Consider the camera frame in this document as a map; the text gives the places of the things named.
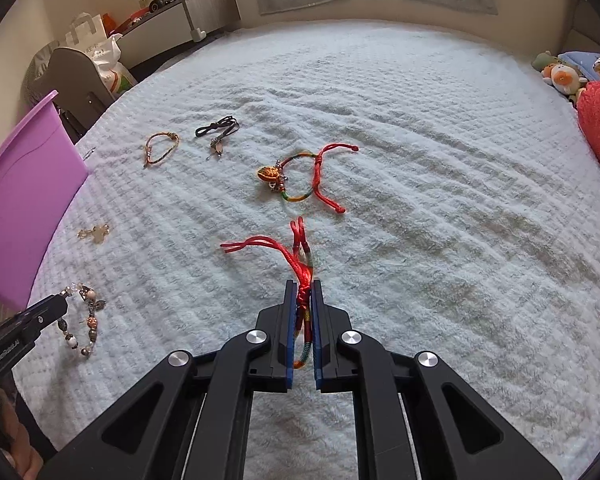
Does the green plush toy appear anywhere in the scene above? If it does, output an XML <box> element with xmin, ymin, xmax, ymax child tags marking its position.
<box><xmin>531</xmin><ymin>51</ymin><xmax>561</xmax><ymax>73</ymax></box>

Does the beaded charm bracelet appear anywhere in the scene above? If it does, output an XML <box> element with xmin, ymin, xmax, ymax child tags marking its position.
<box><xmin>56</xmin><ymin>284</ymin><xmax>107</xmax><ymax>359</ymax></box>

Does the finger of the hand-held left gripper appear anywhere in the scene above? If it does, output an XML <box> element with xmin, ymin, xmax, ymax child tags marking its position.
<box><xmin>17</xmin><ymin>294</ymin><xmax>70</xmax><ymax>334</ymax></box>

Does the checked hanging shirt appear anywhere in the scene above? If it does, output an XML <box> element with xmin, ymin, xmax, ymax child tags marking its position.
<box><xmin>22</xmin><ymin>42</ymin><xmax>61</xmax><ymax>108</ymax></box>

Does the white plastic bag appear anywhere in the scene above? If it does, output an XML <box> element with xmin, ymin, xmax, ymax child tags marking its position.
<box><xmin>92</xmin><ymin>35</ymin><xmax>140</xmax><ymax>101</ymax></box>

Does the brown cord bracelet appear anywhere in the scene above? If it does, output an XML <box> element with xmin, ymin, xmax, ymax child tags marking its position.
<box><xmin>142</xmin><ymin>131</ymin><xmax>179</xmax><ymax>170</ymax></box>

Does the beige bed headboard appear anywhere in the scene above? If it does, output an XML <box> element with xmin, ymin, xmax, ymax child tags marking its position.
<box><xmin>565</xmin><ymin>0</ymin><xmax>600</xmax><ymax>56</ymax></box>

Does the blue pillow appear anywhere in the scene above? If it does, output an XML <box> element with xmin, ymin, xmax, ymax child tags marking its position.
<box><xmin>557</xmin><ymin>50</ymin><xmax>600</xmax><ymax>83</ymax></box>

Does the person's left hand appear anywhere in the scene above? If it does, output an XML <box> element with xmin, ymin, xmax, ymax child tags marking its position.
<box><xmin>0</xmin><ymin>397</ymin><xmax>43</xmax><ymax>480</ymax></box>

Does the grey chair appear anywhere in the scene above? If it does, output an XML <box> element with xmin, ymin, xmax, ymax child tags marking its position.
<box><xmin>45</xmin><ymin>46</ymin><xmax>116</xmax><ymax>146</ymax></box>

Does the red string bracelet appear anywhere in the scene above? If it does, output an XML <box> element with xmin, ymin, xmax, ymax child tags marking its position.
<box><xmin>220</xmin><ymin>216</ymin><xmax>326</xmax><ymax>368</ymax></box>

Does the black cord necklace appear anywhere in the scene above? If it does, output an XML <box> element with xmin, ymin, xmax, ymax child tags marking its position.
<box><xmin>195</xmin><ymin>116</ymin><xmax>241</xmax><ymax>161</ymax></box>

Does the gold clover keychain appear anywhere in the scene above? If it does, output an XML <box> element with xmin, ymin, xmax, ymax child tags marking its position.
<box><xmin>76</xmin><ymin>223</ymin><xmax>111</xmax><ymax>245</ymax></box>

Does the grey shelf with toys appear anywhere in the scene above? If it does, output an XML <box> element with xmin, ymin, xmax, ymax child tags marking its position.
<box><xmin>115</xmin><ymin>0</ymin><xmax>241</xmax><ymax>68</ymax></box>

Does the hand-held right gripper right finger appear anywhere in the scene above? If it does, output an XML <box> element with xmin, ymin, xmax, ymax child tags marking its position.
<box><xmin>311</xmin><ymin>279</ymin><xmax>563</xmax><ymax>480</ymax></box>

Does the purple plastic basin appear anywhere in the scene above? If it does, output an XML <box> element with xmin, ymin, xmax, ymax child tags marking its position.
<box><xmin>0</xmin><ymin>90</ymin><xmax>90</xmax><ymax>313</ymax></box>

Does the multicolour bracelet with turtle charm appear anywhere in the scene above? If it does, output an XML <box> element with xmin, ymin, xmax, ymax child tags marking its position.
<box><xmin>254</xmin><ymin>143</ymin><xmax>359</xmax><ymax>215</ymax></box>

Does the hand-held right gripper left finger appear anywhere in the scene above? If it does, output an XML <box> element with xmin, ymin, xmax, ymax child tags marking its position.
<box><xmin>37</xmin><ymin>280</ymin><xmax>301</xmax><ymax>480</ymax></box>

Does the white paper bag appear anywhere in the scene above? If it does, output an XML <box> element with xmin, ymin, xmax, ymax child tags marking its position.
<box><xmin>64</xmin><ymin>12</ymin><xmax>112</xmax><ymax>51</ymax></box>

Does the white quilted blanket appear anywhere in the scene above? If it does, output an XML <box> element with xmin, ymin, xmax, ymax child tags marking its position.
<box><xmin>10</xmin><ymin>20</ymin><xmax>600</xmax><ymax>480</ymax></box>

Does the pig plush toy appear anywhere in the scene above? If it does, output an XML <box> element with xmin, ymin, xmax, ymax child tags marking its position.
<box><xmin>541</xmin><ymin>62</ymin><xmax>588</xmax><ymax>96</ymax></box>

